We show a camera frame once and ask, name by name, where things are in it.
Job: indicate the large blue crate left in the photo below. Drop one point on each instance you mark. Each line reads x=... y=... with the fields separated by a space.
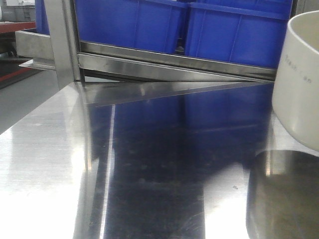
x=142 y=24

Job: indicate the large blue crate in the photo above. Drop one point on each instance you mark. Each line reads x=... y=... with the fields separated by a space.
x=142 y=24
x=249 y=32

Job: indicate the white plastic bin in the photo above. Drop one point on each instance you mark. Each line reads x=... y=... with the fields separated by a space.
x=295 y=97

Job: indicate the large blue crate right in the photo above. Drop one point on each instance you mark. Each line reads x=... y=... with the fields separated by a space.
x=249 y=32

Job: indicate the stainless steel shelf rack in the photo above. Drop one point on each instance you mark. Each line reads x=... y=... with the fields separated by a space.
x=174 y=147

